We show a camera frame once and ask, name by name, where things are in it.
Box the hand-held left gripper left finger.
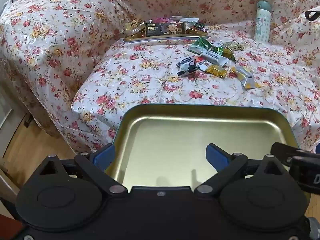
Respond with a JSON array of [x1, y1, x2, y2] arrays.
[[36, 143, 128, 197]]

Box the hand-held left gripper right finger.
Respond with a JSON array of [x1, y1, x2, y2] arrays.
[[194, 143, 287, 198]]

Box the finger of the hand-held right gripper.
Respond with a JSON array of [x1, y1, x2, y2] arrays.
[[271, 142, 299, 167]]

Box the gold metal tray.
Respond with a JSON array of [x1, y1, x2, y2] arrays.
[[105, 104, 299, 188]]

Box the white bar packet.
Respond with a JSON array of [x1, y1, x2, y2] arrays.
[[199, 49, 229, 66]]

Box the gold tray with blue rim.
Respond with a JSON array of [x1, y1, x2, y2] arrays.
[[123, 27, 209, 43]]

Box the silver and yellow packet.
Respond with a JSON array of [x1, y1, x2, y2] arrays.
[[229, 66, 262, 91]]

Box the gold foil candy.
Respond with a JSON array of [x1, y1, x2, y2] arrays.
[[206, 64, 228, 79]]

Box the floral sofa cover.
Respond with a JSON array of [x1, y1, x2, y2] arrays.
[[0, 0, 320, 155]]

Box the black flat packet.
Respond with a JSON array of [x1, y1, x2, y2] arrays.
[[177, 69, 198, 78]]

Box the orange and white packet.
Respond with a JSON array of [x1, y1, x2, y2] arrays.
[[195, 56, 213, 72]]

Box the black and white packet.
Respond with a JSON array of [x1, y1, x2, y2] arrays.
[[176, 57, 198, 70]]

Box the yellow green foil candy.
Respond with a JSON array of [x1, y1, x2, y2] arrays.
[[223, 49, 237, 62]]

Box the white cabinet door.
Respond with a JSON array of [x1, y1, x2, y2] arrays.
[[0, 80, 29, 160]]

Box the small white packet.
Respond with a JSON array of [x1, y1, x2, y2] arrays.
[[188, 44, 203, 55]]

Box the gold patterned packet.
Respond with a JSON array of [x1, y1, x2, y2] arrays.
[[223, 41, 245, 52]]

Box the white cartoon print bottle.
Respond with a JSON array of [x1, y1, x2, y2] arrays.
[[254, 0, 272, 42]]

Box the black cracker packet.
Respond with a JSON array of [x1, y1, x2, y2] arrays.
[[144, 22, 187, 37]]

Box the pile of assorted snack packets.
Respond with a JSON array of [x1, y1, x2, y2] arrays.
[[125, 16, 208, 37]]

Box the black strap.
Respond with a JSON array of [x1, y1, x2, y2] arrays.
[[304, 10, 320, 22]]

